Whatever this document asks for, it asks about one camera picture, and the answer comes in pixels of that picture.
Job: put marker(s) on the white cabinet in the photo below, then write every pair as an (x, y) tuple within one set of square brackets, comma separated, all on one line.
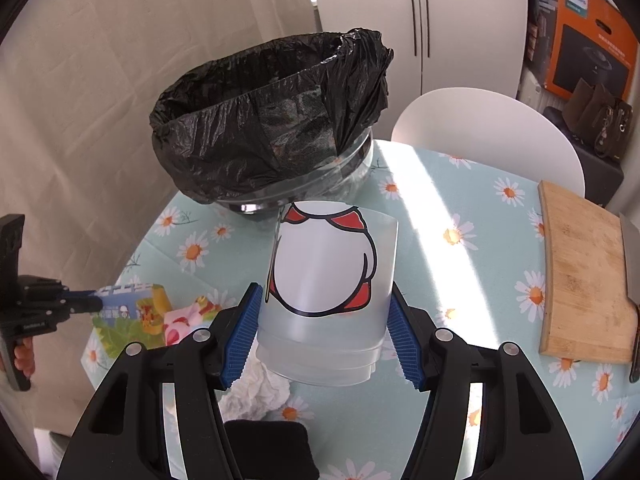
[(450, 25)]

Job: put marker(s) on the brown handbag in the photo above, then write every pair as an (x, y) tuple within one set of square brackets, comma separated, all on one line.
[(597, 120)]

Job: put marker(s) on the pink cartoon packet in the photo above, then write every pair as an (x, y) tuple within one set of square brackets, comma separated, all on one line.
[(192, 320)]

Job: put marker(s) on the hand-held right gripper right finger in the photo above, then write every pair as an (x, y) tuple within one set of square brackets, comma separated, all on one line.
[(407, 345)]

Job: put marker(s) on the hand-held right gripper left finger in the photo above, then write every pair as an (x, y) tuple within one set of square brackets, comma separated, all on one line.
[(242, 335)]

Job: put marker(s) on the person's left hand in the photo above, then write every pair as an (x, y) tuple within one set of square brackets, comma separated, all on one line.
[(25, 357)]

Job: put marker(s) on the clear cartoon print plastic cup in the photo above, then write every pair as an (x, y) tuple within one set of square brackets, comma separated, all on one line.
[(325, 260)]

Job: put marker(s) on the long crumpled white tissue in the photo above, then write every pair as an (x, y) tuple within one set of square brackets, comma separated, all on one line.
[(260, 390)]

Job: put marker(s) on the blue green snack packet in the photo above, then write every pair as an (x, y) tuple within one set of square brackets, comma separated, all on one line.
[(135, 320)]

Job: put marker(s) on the white chair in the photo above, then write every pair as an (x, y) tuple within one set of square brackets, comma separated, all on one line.
[(490, 130)]

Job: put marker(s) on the wooden cutting board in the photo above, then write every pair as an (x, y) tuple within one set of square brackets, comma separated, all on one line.
[(585, 270)]

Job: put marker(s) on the orange black cardboard box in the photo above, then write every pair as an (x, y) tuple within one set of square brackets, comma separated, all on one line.
[(590, 30)]

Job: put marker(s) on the beige curtain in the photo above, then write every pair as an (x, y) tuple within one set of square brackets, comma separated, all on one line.
[(100, 85)]

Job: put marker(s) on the black trash bag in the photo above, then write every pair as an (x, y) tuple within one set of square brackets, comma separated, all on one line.
[(240, 120)]

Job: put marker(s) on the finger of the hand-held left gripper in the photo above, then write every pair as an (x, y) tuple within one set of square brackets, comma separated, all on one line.
[(82, 306), (82, 295)]

